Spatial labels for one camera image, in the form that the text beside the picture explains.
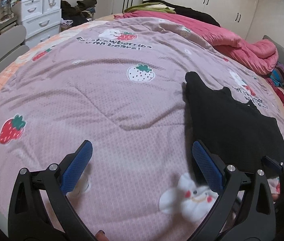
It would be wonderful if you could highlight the pink quilt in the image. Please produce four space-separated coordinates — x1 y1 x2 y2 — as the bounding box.
123 10 279 75

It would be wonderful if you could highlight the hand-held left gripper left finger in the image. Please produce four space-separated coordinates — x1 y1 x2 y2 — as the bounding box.
8 140 95 241

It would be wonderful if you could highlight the green blanket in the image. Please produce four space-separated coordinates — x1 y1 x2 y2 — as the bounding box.
123 2 177 14

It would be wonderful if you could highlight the pile of dark clothes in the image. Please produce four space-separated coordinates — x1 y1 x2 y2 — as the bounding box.
61 0 98 25

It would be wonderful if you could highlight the white drawer cabinet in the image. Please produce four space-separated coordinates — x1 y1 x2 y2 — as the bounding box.
19 0 62 48

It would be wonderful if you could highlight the black garment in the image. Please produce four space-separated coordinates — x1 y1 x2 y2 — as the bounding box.
143 0 221 27

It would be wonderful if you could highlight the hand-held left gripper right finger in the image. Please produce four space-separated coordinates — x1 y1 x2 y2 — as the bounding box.
192 141 276 241

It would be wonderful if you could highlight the lilac cloth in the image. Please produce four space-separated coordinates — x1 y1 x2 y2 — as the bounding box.
61 19 75 29

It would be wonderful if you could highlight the pink strawberry print bedspread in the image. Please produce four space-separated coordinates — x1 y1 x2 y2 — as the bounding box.
0 16 284 241

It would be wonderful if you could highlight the person's left hand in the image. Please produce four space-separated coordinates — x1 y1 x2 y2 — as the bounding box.
94 230 110 241

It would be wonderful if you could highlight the colourful patterned cloth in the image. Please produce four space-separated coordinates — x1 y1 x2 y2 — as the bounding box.
265 63 284 124

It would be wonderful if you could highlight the clear plastic container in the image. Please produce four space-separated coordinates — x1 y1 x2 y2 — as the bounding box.
0 0 14 22

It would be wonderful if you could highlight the black sweater with orange patches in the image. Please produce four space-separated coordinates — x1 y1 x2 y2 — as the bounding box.
183 71 284 179

